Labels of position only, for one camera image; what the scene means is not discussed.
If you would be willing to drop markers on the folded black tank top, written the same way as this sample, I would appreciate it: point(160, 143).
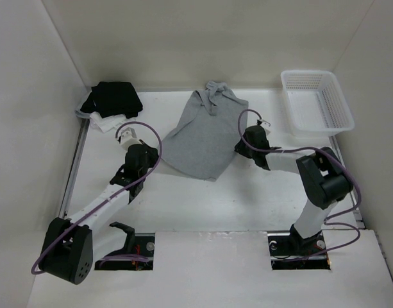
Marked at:
point(117, 90)

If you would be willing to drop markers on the grey tank top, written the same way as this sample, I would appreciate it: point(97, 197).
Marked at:
point(202, 144)

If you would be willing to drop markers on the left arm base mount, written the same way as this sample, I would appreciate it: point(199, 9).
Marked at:
point(141, 250)

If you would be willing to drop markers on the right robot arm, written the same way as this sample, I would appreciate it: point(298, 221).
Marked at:
point(324, 182)

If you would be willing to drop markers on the folded white tank top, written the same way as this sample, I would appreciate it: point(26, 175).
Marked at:
point(103, 123)

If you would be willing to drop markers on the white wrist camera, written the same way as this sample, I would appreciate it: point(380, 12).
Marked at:
point(127, 137)
point(265, 125)

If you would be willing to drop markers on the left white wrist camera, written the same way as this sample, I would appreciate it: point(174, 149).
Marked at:
point(127, 137)

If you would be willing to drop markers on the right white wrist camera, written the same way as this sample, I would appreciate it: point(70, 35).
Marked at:
point(265, 125)

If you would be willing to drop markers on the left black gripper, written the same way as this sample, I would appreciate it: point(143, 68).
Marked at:
point(153, 153)

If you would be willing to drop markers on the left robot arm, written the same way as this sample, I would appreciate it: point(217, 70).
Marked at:
point(73, 246)

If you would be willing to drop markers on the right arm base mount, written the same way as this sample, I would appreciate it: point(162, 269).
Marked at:
point(288, 251)

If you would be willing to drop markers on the white plastic basket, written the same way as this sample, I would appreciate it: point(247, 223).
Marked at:
point(315, 104)

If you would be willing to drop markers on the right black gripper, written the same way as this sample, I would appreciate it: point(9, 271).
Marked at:
point(240, 148)

